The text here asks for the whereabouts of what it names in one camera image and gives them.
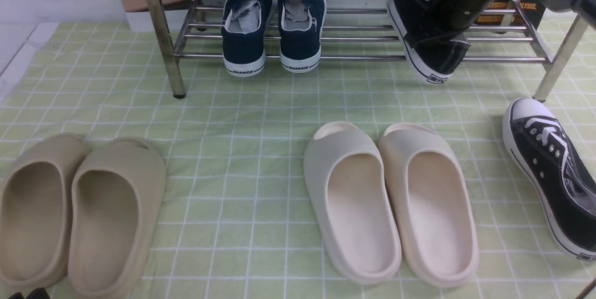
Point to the tan slide slipper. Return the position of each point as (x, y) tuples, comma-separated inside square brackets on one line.
[(36, 212), (117, 193)]

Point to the green checked floor cloth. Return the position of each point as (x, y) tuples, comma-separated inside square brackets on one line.
[(236, 221)]

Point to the left cream slide slipper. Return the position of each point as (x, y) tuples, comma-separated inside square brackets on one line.
[(345, 178)]

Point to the right navy blue sneaker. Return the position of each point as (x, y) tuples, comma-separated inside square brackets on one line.
[(300, 24)]

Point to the left navy blue sneaker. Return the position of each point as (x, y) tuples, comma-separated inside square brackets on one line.
[(244, 23)]

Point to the black image processing book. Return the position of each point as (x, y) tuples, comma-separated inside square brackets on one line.
[(533, 10)]

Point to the cream slide slipper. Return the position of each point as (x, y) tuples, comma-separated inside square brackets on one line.
[(345, 178), (431, 205)]

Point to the black canvas sneaker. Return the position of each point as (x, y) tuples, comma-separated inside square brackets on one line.
[(432, 51), (542, 150)]

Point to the black object bottom left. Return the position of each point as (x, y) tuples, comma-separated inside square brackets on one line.
[(37, 293)]

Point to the left tan slide slipper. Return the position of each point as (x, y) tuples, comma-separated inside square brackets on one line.
[(36, 212)]

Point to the right cream slide slipper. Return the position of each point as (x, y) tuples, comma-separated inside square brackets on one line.
[(431, 205)]

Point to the metal shoe rack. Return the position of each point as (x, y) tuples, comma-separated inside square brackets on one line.
[(173, 51)]

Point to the right tan slide slipper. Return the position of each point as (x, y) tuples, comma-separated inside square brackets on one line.
[(117, 193)]

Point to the navy blue sneaker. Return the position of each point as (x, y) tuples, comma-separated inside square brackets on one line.
[(244, 23), (300, 24)]

